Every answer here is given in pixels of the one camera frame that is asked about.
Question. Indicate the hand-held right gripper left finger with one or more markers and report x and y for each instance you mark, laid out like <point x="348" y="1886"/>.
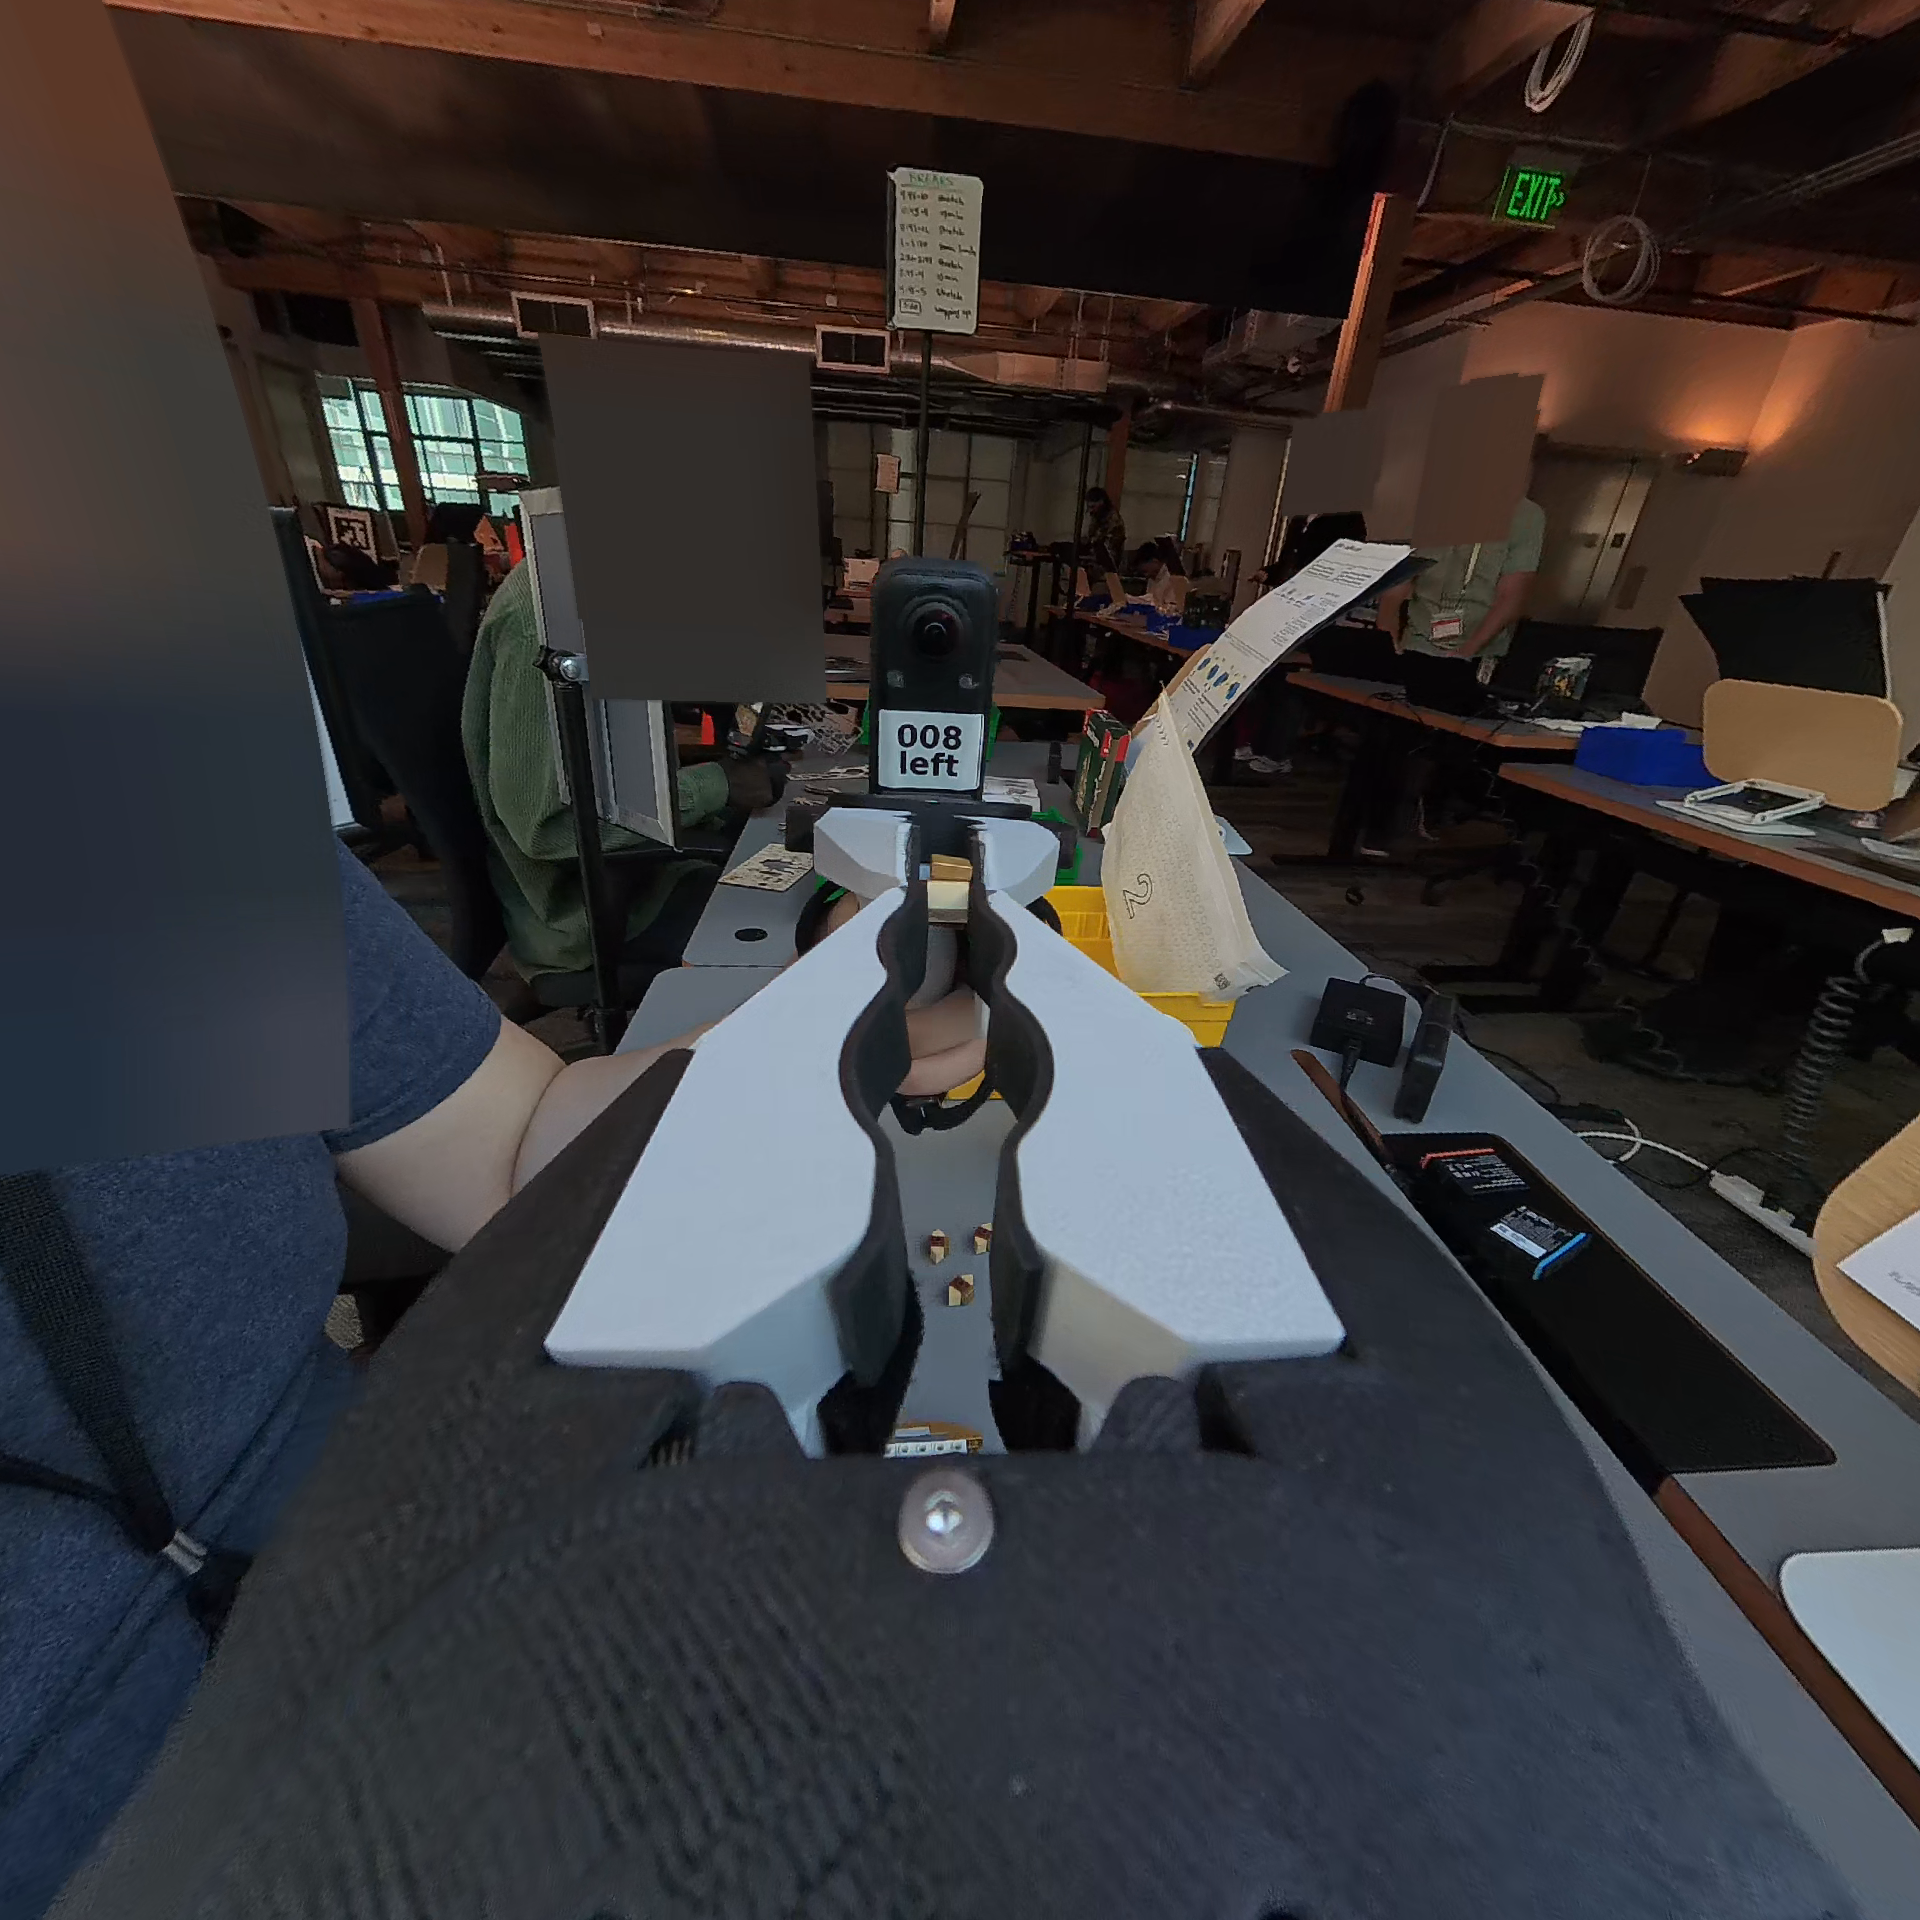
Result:
<point x="705" y="1201"/>

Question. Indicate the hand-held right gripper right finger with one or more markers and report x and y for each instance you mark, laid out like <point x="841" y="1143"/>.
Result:
<point x="1172" y="1201"/>

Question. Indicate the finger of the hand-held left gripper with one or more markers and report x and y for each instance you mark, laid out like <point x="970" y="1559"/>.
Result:
<point x="1028" y="858"/>
<point x="870" y="857"/>

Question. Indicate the small green lego box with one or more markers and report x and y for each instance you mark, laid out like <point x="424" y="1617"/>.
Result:
<point x="1103" y="765"/>

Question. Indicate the round lego base model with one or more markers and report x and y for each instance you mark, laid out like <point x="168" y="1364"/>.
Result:
<point x="933" y="1443"/>

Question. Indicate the person's left hand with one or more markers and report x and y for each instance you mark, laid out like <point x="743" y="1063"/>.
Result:
<point x="945" y="1051"/>

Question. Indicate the yellow plastic bin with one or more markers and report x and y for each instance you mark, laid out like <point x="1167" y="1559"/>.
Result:
<point x="1073" y="916"/>

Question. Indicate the numbered paper bag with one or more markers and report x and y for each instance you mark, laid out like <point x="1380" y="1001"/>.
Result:
<point x="1184" y="885"/>

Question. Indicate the black power adapter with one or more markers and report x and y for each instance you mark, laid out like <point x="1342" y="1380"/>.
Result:
<point x="1359" y="1021"/>

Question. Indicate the black power bank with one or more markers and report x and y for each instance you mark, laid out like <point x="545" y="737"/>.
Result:
<point x="1425" y="1059"/>

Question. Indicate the silver framed panel on pole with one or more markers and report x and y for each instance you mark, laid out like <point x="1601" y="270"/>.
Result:
<point x="600" y="675"/>

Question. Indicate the handwritten notice board on pole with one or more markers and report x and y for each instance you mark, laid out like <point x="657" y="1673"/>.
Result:
<point x="933" y="247"/>

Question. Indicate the black tray with cards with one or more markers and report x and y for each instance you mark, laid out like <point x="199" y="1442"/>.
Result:
<point x="1650" y="1349"/>

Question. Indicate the person in blue shirt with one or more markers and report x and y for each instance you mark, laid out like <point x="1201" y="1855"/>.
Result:
<point x="181" y="1277"/>

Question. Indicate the white power strip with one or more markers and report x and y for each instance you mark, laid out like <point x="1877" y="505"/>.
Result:
<point x="1762" y="1207"/>

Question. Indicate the small square marker tag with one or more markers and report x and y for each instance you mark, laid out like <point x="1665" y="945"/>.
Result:
<point x="350" y="529"/>

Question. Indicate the blue plastic bin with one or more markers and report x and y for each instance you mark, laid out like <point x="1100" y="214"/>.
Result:
<point x="1641" y="751"/>

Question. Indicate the long background desk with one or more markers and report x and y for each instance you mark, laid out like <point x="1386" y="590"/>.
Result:
<point x="1725" y="841"/>

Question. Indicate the white sheet stand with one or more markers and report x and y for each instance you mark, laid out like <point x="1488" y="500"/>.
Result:
<point x="1748" y="809"/>
<point x="1861" y="1636"/>

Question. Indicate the green exit sign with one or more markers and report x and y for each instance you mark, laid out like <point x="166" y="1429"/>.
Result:
<point x="1532" y="195"/>

